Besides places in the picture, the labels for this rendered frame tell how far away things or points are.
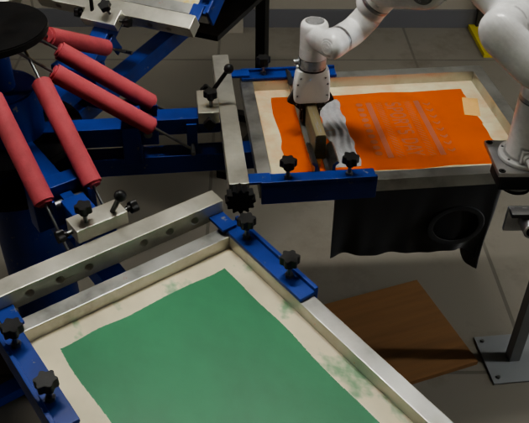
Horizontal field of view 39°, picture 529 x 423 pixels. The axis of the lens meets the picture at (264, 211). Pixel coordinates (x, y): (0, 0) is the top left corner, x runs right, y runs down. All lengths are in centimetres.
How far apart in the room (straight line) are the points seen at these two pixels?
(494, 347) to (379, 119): 108
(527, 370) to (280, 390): 156
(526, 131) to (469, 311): 140
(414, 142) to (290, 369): 91
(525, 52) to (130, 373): 102
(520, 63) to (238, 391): 87
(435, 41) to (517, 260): 206
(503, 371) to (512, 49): 152
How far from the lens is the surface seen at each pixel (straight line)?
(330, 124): 222
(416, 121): 229
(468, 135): 226
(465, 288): 316
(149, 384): 152
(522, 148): 181
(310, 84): 207
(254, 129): 213
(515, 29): 164
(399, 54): 481
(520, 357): 293
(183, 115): 210
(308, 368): 153
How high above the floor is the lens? 214
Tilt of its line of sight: 39 degrees down
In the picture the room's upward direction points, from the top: 1 degrees clockwise
